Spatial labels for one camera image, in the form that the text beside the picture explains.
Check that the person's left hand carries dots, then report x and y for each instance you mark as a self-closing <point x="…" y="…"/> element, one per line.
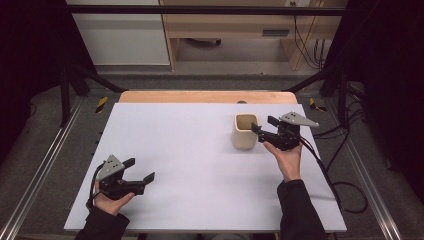
<point x="111" y="204"/>

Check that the yellow black floor tape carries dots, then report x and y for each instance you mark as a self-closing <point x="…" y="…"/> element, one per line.
<point x="101" y="104"/>
<point x="315" y="105"/>

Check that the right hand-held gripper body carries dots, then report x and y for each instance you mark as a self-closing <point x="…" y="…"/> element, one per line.
<point x="286" y="135"/>

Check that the wooden table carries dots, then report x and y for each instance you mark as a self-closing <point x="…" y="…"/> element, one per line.
<point x="186" y="96"/>

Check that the white cabinet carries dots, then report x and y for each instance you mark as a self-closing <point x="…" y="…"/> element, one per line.
<point x="123" y="40"/>

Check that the office chair base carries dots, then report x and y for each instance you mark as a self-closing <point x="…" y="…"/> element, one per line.
<point x="203" y="41"/>

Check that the white table board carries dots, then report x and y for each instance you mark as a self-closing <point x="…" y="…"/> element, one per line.
<point x="200" y="173"/>

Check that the light wooden desk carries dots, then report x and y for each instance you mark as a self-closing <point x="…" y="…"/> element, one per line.
<point x="233" y="23"/>

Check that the black curtain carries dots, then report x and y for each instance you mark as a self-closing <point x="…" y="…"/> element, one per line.
<point x="386" y="83"/>
<point x="30" y="66"/>

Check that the black metal crossbar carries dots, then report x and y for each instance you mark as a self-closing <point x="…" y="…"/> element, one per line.
<point x="200" y="10"/>

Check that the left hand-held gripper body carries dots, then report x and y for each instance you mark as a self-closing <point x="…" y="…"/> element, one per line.
<point x="115" y="181"/>

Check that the cream square ceramic cup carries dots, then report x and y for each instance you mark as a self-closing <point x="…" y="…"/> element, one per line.
<point x="245" y="138"/>

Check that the person's right hand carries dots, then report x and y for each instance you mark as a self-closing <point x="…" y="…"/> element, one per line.
<point x="288" y="163"/>

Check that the aluminium floor rail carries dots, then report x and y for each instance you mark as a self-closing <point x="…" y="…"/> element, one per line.
<point x="40" y="173"/>
<point x="366" y="180"/>

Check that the black metal stand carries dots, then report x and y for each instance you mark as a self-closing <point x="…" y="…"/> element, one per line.
<point x="341" y="96"/>
<point x="65" y="96"/>

